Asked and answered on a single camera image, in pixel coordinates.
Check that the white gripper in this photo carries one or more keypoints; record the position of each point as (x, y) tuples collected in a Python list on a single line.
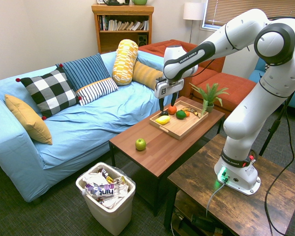
[(167, 88)]

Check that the green apple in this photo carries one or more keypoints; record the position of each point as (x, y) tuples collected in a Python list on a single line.
[(140, 144)]

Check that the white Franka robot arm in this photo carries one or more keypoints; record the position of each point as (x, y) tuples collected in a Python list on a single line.
[(245, 118)]

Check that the wooden tray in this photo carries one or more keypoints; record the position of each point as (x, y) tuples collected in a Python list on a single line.
[(184, 127)]

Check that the red-orange round fruit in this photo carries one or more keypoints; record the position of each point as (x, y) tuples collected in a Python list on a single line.
[(172, 110)]

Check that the black avocado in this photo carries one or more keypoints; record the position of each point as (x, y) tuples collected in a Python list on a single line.
[(165, 113)]

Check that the dark green round fruit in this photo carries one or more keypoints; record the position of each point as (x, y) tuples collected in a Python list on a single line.
[(180, 114)]

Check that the yellow banana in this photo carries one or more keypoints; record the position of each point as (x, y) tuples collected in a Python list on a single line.
[(162, 120)]

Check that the small orange tangerine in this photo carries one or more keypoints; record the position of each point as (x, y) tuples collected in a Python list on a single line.
[(187, 114)]

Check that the brown spotted banana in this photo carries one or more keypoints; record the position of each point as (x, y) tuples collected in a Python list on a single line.
[(194, 112)]

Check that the mustard striped pillow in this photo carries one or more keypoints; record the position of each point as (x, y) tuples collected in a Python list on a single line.
[(147, 75)]

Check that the potted fern plant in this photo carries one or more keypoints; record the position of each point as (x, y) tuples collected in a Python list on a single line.
[(209, 97)]

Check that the reddish wooden coffee table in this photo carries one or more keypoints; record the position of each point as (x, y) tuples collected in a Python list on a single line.
[(167, 150)]

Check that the yellow patterned bolster pillow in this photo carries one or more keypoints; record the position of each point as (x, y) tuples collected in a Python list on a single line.
[(124, 61)]

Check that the small black speaker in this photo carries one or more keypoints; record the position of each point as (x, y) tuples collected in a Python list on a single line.
[(142, 40)]

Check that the orange sofa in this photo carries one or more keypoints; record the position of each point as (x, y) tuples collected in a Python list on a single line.
[(236, 86)]

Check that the white navy striped pillow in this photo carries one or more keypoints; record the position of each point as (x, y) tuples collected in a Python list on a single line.
[(97, 91)]

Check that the light blue sofa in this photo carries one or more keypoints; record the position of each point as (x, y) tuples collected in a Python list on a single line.
[(88, 123)]

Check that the blue striped pillow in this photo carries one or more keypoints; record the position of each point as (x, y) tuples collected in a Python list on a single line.
[(86, 68)]

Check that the row of books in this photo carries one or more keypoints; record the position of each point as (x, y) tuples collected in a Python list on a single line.
[(123, 25)]

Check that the white floor lamp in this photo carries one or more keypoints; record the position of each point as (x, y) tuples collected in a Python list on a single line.
[(193, 11)]

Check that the wooden bookshelf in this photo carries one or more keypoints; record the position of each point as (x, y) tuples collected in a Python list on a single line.
[(123, 9)]

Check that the green pot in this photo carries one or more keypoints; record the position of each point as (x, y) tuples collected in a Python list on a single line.
[(139, 2)]

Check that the purple white hint wrapper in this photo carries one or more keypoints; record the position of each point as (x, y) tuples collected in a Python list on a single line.
[(104, 191)]

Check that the wooden window blinds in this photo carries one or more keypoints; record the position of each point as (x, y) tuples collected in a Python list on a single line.
[(226, 9)]

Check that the black white shelf ornament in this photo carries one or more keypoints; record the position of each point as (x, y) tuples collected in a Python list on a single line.
[(113, 2)]

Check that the black white checkered pillow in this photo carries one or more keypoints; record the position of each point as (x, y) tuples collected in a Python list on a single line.
[(51, 91)]

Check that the cream trash bin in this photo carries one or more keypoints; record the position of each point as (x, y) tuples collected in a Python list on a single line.
[(113, 216)]

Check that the rustic brown robot table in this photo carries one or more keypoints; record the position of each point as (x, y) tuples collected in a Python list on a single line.
[(236, 211)]

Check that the plain mustard pillow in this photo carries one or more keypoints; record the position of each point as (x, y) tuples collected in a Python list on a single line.
[(29, 120)]

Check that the black camera tripod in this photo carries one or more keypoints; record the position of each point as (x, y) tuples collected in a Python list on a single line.
[(273, 130)]

